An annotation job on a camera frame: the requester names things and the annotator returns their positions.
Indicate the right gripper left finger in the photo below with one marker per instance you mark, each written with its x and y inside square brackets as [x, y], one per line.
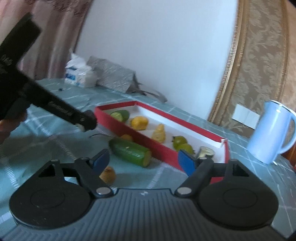
[87, 172]

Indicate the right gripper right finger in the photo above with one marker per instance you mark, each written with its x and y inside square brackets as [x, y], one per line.
[200, 172]

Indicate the eggplant piece dark skin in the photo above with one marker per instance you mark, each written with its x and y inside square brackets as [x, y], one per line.
[205, 152]

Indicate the green tomato with stem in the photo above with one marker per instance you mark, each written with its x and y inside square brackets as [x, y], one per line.
[178, 140]

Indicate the long cucumber piece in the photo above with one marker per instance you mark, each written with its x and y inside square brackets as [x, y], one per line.
[131, 152]

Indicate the small orange round fruit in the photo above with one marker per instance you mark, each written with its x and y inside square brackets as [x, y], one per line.
[127, 137]

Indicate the yellow fruit wedge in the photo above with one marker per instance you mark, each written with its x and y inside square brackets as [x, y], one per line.
[159, 134]

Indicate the short cucumber half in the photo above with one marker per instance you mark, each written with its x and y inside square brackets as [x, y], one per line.
[121, 115]

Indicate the yellow pepper piece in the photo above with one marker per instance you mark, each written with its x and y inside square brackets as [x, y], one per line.
[139, 123]

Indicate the person left hand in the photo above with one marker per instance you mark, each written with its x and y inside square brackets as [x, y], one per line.
[8, 126]

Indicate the red shallow cardboard tray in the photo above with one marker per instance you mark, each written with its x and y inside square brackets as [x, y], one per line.
[195, 135]

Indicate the checked teal tablecloth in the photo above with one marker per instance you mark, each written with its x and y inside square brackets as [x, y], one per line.
[43, 137]

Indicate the white tissue pack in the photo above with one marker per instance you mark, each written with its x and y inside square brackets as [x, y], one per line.
[78, 73]

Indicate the light blue electric kettle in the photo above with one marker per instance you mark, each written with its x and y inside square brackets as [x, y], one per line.
[267, 141]

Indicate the pink patterned curtain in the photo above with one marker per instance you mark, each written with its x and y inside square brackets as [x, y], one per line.
[60, 22]

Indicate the grey patterned gift bag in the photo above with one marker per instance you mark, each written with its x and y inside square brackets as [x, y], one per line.
[116, 77]

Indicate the white wall switch panel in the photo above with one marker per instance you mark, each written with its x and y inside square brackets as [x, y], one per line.
[245, 116]

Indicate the gold wall moulding frame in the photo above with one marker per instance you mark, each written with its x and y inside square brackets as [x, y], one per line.
[256, 67]

